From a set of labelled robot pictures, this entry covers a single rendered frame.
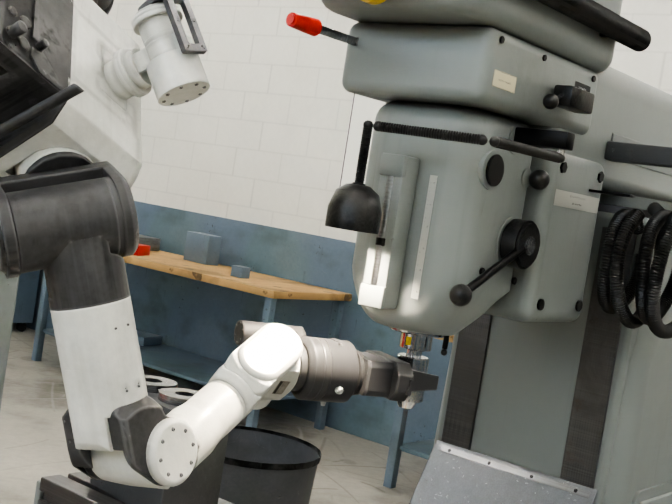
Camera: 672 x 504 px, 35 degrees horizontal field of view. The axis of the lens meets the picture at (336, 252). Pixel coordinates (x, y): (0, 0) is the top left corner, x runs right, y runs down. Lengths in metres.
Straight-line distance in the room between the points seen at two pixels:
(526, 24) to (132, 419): 0.72
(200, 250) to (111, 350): 6.15
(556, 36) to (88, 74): 0.64
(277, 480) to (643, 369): 1.80
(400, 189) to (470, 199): 0.10
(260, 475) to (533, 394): 1.65
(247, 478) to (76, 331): 2.24
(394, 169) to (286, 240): 5.81
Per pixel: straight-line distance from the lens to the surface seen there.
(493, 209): 1.51
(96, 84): 1.34
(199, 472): 1.85
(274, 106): 7.48
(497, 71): 1.44
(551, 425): 1.90
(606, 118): 1.76
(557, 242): 1.65
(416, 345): 1.56
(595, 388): 1.85
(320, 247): 7.07
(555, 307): 1.68
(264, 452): 3.86
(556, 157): 1.49
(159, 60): 1.32
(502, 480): 1.93
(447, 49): 1.45
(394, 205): 1.46
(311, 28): 1.46
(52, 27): 1.32
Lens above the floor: 1.48
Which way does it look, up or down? 3 degrees down
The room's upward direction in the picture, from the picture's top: 9 degrees clockwise
